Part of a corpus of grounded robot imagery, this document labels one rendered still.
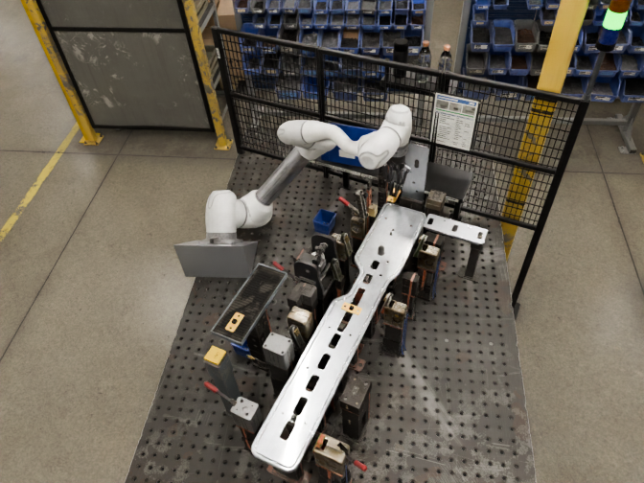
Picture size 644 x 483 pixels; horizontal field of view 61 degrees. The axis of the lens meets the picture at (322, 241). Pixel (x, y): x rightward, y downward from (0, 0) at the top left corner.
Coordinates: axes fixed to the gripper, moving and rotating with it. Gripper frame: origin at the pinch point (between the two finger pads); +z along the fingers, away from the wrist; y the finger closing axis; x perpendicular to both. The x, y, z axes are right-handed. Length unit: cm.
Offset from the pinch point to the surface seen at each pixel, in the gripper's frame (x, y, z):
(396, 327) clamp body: -44, 19, 36
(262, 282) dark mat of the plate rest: -59, -35, 13
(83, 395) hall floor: -102, -149, 129
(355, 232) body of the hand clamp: -3.1, -17.4, 32.0
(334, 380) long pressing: -80, 7, 29
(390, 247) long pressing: -8.3, 2.7, 29.0
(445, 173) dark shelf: 47, 12, 26
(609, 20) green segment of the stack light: 52, 62, -61
